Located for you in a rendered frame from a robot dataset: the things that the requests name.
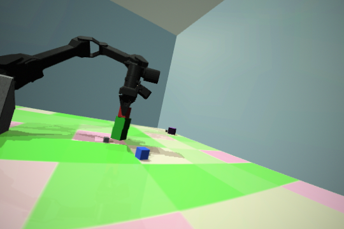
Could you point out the green block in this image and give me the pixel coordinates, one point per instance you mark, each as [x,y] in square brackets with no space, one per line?
[119,134]
[123,123]

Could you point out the purple block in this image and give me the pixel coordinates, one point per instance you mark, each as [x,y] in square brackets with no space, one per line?
[171,131]

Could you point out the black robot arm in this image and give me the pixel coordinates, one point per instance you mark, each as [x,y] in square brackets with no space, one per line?
[26,68]

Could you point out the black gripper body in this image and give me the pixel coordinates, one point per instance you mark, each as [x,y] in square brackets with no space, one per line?
[129,87]

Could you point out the blue block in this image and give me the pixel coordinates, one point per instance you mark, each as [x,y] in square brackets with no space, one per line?
[142,153]

